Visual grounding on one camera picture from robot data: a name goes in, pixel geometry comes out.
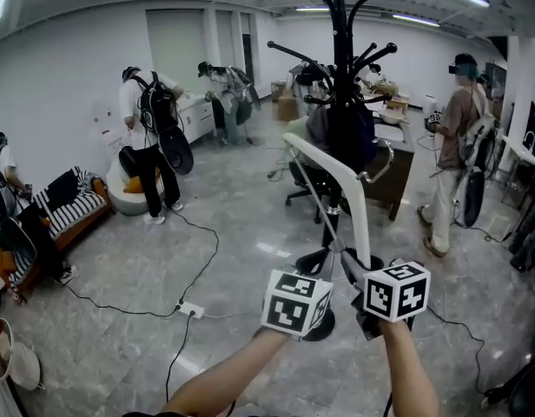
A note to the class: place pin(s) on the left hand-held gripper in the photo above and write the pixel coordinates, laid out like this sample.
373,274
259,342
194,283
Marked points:
289,306

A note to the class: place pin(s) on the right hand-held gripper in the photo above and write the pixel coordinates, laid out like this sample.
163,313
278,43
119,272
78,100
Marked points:
395,293

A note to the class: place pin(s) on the white clothes hanger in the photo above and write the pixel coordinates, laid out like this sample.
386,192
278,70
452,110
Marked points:
328,159

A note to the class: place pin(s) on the black coat stand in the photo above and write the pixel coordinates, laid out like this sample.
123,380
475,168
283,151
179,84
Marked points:
339,81

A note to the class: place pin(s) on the person's left forearm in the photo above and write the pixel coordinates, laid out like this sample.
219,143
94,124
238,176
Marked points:
224,376

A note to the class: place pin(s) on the person's right forearm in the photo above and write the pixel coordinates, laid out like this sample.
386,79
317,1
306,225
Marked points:
408,372

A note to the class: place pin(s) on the dark clothes on stand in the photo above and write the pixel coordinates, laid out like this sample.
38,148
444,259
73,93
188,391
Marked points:
324,128

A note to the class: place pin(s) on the black office chair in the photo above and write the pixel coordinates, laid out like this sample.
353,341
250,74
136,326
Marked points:
306,180

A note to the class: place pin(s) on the white power strip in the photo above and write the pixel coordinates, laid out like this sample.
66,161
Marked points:
190,310

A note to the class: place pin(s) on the brown wooden desk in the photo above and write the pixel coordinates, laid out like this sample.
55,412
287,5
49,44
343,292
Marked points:
391,167

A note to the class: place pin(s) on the black oval pad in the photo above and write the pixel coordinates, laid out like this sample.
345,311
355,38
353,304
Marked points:
178,150
473,198

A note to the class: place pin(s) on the cardboard box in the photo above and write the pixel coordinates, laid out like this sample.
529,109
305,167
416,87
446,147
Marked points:
287,107

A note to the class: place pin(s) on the white backpack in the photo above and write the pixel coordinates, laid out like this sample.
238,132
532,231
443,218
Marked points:
478,133

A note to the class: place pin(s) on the orange cushion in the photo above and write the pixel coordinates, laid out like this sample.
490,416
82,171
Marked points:
135,185

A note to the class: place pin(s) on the white round chair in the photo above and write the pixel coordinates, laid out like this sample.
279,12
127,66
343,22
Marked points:
120,193

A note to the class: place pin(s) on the white cabinet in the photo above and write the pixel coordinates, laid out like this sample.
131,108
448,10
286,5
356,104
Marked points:
198,115

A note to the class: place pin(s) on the white table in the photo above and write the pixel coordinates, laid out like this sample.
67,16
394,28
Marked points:
526,150

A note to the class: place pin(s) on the black chair base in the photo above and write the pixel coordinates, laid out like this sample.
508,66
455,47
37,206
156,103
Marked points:
519,389

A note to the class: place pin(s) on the striped sofa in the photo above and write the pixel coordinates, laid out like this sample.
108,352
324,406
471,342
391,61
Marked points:
76,207

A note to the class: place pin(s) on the black backpack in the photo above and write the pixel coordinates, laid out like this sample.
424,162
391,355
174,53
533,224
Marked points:
156,102

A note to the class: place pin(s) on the white water dispenser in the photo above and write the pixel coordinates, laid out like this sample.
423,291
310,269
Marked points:
107,133

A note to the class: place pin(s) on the white bucket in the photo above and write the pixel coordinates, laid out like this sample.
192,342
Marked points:
20,363

